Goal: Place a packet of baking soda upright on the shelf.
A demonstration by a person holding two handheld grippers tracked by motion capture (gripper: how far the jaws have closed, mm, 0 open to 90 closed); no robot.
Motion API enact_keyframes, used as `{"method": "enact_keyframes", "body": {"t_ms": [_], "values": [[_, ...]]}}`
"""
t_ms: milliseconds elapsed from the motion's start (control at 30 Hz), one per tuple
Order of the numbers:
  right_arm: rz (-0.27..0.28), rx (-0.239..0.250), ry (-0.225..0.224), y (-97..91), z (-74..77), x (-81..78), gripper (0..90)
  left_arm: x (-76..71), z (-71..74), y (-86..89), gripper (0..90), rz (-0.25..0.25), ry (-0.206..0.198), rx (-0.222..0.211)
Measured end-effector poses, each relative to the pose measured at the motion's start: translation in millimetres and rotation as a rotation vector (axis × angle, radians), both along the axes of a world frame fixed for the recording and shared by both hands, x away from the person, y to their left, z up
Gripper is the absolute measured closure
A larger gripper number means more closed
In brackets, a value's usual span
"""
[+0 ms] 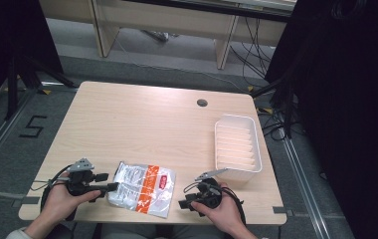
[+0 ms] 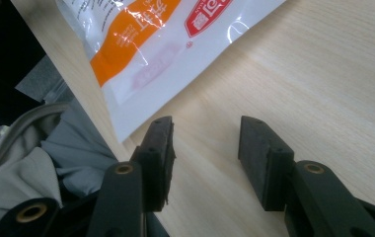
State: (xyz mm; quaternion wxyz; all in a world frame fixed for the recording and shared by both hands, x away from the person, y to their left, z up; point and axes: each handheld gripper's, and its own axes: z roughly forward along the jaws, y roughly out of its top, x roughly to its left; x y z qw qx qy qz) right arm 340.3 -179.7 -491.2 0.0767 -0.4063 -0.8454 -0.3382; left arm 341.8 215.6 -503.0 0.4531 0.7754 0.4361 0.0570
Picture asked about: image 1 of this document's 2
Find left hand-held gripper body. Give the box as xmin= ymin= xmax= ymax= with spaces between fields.
xmin=65 ymin=157 xmax=96 ymax=197

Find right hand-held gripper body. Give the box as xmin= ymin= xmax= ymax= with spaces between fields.
xmin=190 ymin=167 xmax=229 ymax=210

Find clear plastic bag orange stripe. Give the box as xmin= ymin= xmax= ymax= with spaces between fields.
xmin=105 ymin=160 xmax=177 ymax=219

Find person's right hand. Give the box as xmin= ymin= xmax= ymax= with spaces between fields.
xmin=190 ymin=181 xmax=247 ymax=237

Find person's left hand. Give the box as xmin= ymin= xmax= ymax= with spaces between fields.
xmin=41 ymin=180 xmax=102 ymax=230

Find person's legs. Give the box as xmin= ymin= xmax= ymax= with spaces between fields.
xmin=92 ymin=222 xmax=226 ymax=239

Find white plastic container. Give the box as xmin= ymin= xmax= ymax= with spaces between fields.
xmin=213 ymin=114 xmax=264 ymax=183

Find black metal stand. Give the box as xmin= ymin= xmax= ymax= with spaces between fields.
xmin=3 ymin=54 xmax=80 ymax=121
xmin=251 ymin=74 xmax=295 ymax=140

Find black curtain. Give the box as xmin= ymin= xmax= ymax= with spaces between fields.
xmin=264 ymin=0 xmax=378 ymax=239
xmin=0 ymin=0 xmax=65 ymax=118

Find light wooden desk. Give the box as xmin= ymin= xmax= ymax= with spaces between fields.
xmin=38 ymin=0 xmax=298 ymax=71

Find left hand-held gripper cable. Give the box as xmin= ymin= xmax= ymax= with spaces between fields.
xmin=29 ymin=163 xmax=76 ymax=214

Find hand-held gripper cable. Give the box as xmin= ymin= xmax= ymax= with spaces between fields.
xmin=220 ymin=186 xmax=248 ymax=227
xmin=29 ymin=163 xmax=76 ymax=214

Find right hand-held gripper cable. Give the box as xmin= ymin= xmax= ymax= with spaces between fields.
xmin=220 ymin=186 xmax=248 ymax=227

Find metal floor rail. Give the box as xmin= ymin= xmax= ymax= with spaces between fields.
xmin=281 ymin=135 xmax=332 ymax=239
xmin=0 ymin=88 xmax=39 ymax=180

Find black floor cables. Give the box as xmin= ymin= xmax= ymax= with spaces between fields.
xmin=229 ymin=16 xmax=280 ymax=88

